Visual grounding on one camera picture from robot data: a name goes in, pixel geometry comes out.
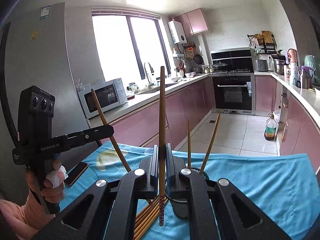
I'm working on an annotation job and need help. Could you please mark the dark wooden chopstick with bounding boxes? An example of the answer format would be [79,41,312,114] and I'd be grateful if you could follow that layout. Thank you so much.
[158,66,166,226]

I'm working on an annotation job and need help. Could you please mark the light wooden chopstick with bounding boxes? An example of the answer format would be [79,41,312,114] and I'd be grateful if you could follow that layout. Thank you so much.
[91,88,131,172]

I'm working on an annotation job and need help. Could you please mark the pink left sleeve forearm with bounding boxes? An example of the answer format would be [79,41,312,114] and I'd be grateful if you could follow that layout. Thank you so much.
[1,190,55,239]

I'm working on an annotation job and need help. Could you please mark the chrome kitchen faucet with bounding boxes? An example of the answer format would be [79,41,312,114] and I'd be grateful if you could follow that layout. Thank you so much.
[143,62,154,89]

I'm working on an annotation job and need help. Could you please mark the left hand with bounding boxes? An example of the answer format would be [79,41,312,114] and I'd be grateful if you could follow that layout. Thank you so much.
[25,159,65,203]

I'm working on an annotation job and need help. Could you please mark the black mesh utensil holder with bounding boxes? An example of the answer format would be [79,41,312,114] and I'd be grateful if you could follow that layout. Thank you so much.
[166,167,211,218]

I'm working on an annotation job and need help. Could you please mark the chopstick on table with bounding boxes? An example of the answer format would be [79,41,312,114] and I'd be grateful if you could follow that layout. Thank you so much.
[133,213,159,239]
[135,197,159,226]
[134,203,159,235]

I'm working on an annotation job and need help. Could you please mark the smartphone with brown case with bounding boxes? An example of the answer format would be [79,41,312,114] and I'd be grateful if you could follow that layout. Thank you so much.
[64,162,89,186]

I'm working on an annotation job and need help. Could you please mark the pink lower cabinets left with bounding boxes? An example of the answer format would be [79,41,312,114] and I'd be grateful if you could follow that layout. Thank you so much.
[104,75,214,148]

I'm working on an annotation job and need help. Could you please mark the pink cabinets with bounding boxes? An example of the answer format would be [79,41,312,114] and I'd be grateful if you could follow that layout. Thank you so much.
[104,75,214,148]
[254,72,319,171]

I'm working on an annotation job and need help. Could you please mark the white microwave oven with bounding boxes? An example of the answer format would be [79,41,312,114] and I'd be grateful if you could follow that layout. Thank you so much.
[78,78,127,119]

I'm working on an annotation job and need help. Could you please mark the grey refrigerator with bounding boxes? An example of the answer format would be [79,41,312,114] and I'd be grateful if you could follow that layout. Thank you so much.
[1,3,98,205]

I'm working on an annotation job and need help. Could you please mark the black built-in oven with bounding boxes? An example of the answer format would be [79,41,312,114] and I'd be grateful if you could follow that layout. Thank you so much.
[211,73,255,115]

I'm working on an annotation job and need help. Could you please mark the blue floral tablecloth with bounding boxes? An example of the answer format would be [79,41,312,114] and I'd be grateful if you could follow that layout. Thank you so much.
[60,142,319,239]

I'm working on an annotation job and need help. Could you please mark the oil bottle on floor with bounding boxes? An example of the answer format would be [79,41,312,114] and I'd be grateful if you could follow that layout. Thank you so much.
[264,114,278,141]

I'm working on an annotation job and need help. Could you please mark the black frying pan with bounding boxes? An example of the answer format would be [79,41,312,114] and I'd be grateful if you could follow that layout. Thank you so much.
[193,54,203,65]

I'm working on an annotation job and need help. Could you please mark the pink lower cabinets right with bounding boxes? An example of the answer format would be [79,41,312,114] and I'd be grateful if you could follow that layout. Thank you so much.
[254,72,319,171]

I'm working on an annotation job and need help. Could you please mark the black range hood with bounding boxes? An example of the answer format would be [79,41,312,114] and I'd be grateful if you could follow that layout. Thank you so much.
[211,48,253,73]

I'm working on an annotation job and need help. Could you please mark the white water heater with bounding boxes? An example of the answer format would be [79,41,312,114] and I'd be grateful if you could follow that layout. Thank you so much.
[168,20,187,44]

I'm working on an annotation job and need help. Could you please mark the steel stock pot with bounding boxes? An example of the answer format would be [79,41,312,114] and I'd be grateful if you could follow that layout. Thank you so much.
[273,59,286,75]

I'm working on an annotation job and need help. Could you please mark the black dish rack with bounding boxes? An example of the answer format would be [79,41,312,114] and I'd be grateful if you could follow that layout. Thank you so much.
[247,31,277,55]

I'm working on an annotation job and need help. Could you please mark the pink thermos jug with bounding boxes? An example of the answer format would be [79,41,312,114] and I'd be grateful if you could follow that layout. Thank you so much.
[287,48,299,65]

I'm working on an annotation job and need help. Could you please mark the window with dark frame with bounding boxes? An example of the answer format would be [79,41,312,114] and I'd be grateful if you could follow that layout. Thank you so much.
[92,14,172,86]

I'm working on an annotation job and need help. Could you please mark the pink wall cabinet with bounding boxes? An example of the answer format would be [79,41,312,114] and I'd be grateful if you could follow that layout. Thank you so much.
[174,8,208,36]

